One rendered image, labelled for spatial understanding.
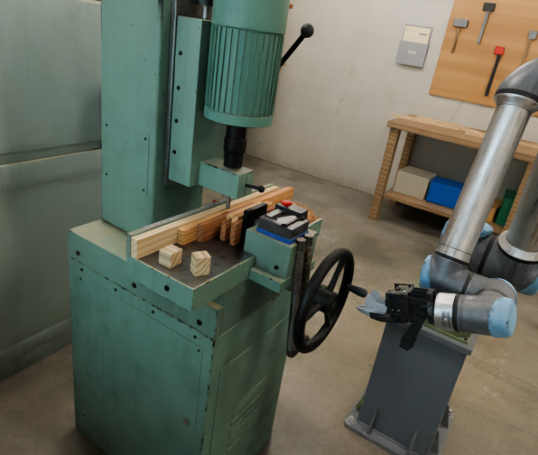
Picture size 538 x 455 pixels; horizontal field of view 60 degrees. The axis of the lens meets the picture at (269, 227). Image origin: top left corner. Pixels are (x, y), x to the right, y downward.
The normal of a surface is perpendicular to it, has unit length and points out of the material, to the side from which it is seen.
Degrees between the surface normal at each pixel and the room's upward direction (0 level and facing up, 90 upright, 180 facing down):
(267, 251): 90
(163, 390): 90
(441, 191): 90
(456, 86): 90
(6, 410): 0
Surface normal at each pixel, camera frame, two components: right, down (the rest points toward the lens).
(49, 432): 0.14, -0.90
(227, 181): -0.55, 0.27
